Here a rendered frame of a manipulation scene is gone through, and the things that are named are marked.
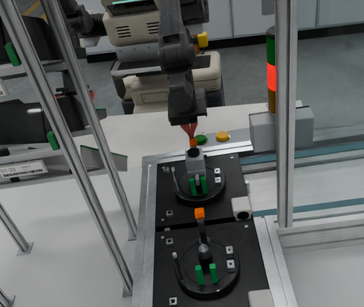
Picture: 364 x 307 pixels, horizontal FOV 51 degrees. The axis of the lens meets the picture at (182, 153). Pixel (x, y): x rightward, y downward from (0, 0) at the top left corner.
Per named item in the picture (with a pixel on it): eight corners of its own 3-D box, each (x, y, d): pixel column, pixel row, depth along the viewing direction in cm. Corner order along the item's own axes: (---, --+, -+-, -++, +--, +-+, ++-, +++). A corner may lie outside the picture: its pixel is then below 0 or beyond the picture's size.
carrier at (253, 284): (156, 237, 94) (145, 201, 86) (254, 224, 92) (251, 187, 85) (153, 334, 75) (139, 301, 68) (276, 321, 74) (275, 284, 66)
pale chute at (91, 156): (85, 172, 113) (85, 157, 113) (127, 171, 110) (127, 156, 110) (27, 167, 85) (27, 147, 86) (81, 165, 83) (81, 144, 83)
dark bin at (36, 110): (59, 120, 99) (55, 91, 97) (107, 117, 96) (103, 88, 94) (-15, 145, 72) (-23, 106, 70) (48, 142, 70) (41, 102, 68)
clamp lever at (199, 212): (199, 238, 86) (194, 208, 84) (208, 237, 86) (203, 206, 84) (199, 247, 82) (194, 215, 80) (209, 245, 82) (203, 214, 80)
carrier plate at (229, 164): (157, 169, 114) (156, 164, 113) (238, 158, 112) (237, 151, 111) (156, 232, 95) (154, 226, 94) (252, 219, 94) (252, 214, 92)
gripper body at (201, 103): (207, 118, 99) (204, 93, 94) (168, 123, 100) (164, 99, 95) (206, 105, 104) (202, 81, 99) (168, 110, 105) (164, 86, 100)
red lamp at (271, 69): (265, 80, 73) (264, 56, 70) (291, 76, 73) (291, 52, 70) (270, 94, 69) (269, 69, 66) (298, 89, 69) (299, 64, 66)
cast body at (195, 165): (188, 164, 102) (184, 144, 98) (204, 162, 101) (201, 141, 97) (189, 186, 95) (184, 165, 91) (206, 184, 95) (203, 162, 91)
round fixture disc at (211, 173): (173, 173, 109) (172, 167, 107) (223, 165, 108) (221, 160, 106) (174, 209, 98) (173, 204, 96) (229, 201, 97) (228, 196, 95)
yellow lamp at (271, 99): (265, 103, 76) (265, 81, 73) (291, 98, 76) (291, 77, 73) (271, 116, 72) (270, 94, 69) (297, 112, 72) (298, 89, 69)
